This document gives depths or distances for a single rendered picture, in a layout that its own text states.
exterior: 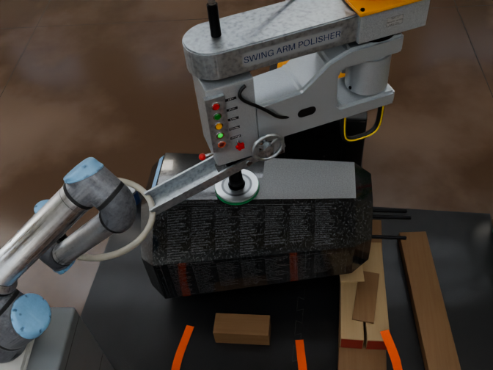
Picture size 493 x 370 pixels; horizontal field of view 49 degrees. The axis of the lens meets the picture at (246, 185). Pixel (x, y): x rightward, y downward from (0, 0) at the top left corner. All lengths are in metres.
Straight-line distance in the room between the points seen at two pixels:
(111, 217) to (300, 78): 1.01
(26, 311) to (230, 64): 1.13
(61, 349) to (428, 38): 3.94
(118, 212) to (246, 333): 1.43
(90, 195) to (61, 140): 2.73
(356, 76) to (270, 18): 0.50
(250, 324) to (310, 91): 1.34
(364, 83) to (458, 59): 2.54
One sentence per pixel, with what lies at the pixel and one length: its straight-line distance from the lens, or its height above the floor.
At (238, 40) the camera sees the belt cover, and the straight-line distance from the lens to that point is 2.06.
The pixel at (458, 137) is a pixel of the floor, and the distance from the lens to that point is 4.19.
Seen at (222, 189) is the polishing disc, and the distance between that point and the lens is 2.64.
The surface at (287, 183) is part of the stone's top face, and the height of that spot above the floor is 0.80.
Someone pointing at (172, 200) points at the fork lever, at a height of 0.93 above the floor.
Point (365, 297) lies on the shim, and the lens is 3.00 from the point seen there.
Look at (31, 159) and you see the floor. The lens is 4.40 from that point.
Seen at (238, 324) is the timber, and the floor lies 0.13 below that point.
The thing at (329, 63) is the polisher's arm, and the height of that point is 1.47.
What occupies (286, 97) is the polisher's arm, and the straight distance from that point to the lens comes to 2.27.
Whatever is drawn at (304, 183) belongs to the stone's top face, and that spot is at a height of 0.80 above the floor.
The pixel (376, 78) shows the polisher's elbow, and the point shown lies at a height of 1.32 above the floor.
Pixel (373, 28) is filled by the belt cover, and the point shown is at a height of 1.60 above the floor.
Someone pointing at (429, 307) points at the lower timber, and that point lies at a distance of 3.18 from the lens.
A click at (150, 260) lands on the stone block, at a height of 0.58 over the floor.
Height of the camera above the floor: 2.82
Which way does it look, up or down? 49 degrees down
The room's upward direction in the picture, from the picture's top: 7 degrees counter-clockwise
